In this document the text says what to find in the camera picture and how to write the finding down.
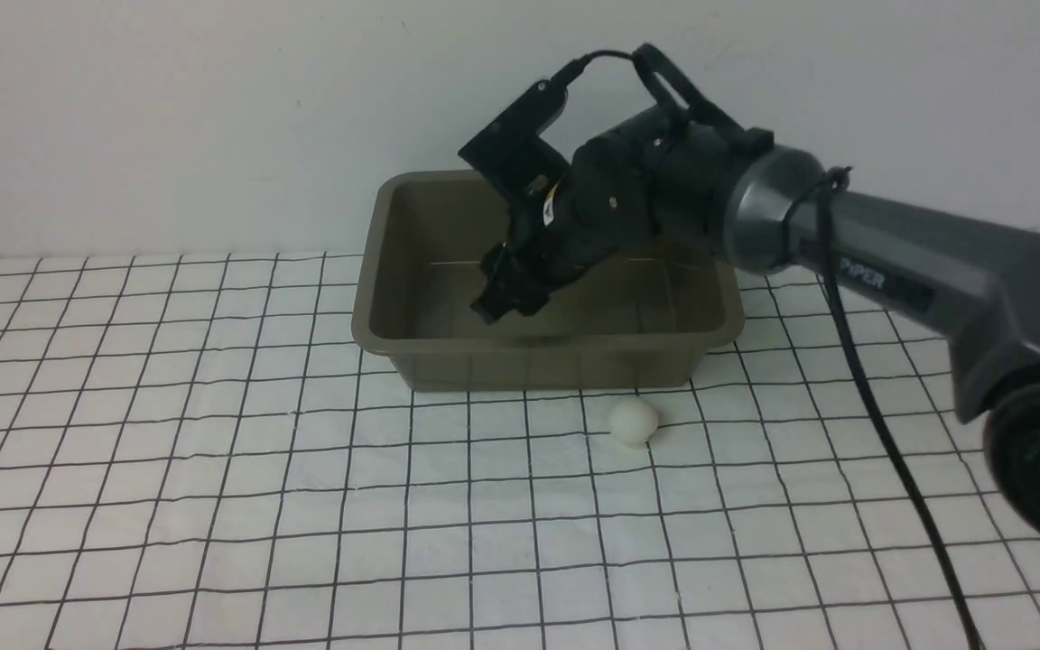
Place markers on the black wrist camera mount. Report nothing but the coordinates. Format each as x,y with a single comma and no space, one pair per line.
510,154

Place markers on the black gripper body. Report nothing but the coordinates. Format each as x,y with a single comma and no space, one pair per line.
636,182

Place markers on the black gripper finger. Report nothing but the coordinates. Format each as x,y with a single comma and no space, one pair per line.
529,288
492,304

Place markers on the white table-tennis ball plain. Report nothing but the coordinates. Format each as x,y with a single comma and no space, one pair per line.
632,421

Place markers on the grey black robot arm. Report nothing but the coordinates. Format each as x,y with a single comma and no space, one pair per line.
972,282

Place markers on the white grid tablecloth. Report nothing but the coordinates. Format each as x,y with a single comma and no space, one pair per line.
194,454

